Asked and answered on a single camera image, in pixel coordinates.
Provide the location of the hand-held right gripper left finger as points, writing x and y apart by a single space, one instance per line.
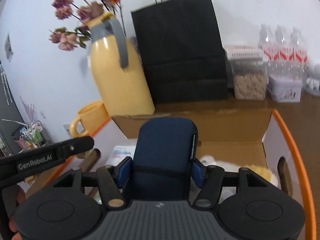
124 173

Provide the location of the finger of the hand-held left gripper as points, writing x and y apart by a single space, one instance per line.
80 146

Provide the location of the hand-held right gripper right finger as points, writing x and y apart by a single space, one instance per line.
197 175

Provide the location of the white wet wipes pack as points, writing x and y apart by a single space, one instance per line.
120 153

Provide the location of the white and yellow plush toy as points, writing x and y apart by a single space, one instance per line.
225 164

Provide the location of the navy blue pouch case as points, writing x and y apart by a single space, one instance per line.
162 150

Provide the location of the orange cardboard box pumpkin print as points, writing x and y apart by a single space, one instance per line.
225 127

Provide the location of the person's left hand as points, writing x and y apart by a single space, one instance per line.
20 196

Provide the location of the metal storage cart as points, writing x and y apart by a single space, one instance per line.
30 136

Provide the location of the yellow mug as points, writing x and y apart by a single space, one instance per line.
92 115

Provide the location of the yellow thermos jug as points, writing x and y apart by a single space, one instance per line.
120 80

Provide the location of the clear seed container white lid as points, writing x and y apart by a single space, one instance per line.
250 85

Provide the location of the grey printed tin box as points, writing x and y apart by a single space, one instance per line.
285 91

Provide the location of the black paper bag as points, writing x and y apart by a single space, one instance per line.
180 50

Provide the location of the dried rose bouquet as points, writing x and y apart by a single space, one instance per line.
87 11

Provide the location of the clear water bottle red label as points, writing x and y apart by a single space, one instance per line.
267 52
282 55
299 57

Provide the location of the white robot-shaped speaker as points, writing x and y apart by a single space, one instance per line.
313 76

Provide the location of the white wall vent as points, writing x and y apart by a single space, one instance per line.
68 130

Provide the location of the white wall socket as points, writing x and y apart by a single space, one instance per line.
43 115

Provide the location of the purple wall sticker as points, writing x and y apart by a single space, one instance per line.
28 111

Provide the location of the wall poster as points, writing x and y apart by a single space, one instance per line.
9 48

